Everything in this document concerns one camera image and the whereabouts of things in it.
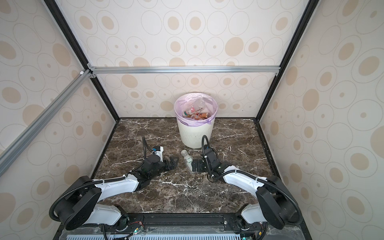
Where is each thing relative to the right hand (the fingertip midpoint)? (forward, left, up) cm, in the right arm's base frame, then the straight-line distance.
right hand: (198, 163), depth 88 cm
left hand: (+1, +12, +4) cm, 13 cm away
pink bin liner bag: (+34, +8, +16) cm, 38 cm away
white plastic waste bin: (+14, +4, +7) cm, 16 cm away
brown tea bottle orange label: (+28, -3, +11) cm, 31 cm away
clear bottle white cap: (+29, -2, +20) cm, 36 cm away
